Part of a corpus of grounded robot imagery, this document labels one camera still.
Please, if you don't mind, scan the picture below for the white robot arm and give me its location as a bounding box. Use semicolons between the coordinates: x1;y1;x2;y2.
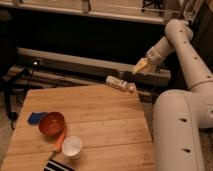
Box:
132;19;213;171

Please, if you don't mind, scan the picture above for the black white striped cloth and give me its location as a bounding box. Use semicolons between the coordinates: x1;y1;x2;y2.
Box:
44;160;75;171

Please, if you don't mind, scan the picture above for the black office chair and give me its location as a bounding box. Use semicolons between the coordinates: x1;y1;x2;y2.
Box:
0;10;18;91

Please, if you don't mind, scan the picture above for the grey baseboard heater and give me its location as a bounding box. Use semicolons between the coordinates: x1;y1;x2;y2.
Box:
18;48;171;87

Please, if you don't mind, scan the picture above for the orange carrot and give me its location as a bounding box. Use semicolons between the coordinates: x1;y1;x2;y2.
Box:
49;128;66;159

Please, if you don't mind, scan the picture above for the black tripod stand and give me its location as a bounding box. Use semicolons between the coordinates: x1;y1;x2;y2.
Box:
0;60;42;130

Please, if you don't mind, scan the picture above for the white window sill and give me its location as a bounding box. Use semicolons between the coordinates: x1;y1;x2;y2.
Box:
0;0;191;25

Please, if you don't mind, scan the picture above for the blue sponge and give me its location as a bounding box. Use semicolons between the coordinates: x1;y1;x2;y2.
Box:
27;112;45;125

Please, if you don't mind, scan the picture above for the white cup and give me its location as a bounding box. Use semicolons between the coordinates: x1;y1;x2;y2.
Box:
62;136;82;159

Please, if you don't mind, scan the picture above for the red bowl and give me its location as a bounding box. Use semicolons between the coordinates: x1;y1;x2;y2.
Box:
39;112;65;136

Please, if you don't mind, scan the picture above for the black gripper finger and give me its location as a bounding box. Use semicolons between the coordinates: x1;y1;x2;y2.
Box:
123;71;143;82

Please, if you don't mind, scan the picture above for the wooden table board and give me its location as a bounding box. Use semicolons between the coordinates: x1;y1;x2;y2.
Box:
0;85;155;171

